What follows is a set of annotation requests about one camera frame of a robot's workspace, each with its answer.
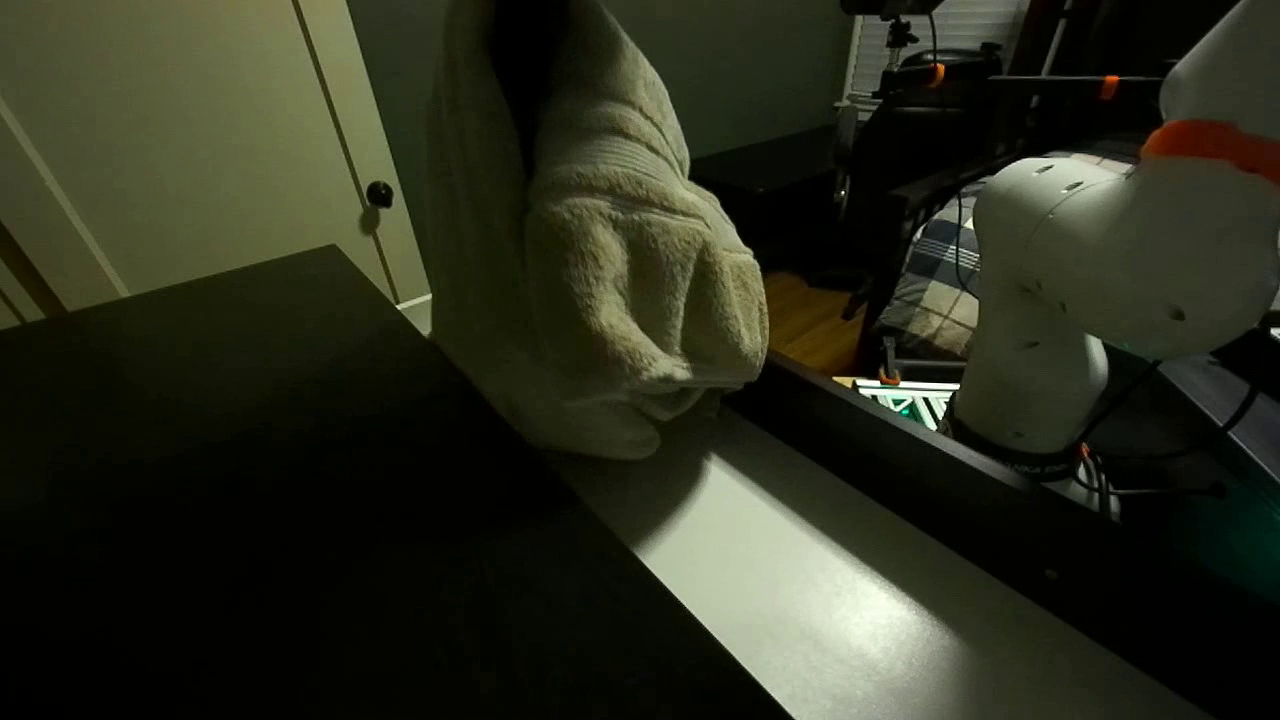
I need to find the beige terry towel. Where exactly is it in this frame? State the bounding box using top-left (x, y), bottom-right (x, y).
top-left (425, 0), bottom-right (774, 464)

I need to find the dresser drawer with white inside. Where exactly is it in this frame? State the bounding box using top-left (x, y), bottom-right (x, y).
top-left (543, 356), bottom-right (1280, 720)

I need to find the dark wooden dresser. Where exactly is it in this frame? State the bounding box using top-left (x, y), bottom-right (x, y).
top-left (0, 243), bottom-right (793, 720)

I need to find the plaid cloth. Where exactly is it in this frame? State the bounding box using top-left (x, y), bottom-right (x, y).
top-left (872, 185), bottom-right (990, 361)

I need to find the black tripod stand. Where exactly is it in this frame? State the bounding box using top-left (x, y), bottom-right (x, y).
top-left (835, 0), bottom-right (1164, 336)

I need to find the white panel door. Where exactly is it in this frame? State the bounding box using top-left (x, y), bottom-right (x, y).
top-left (0, 0), bottom-right (435, 333)

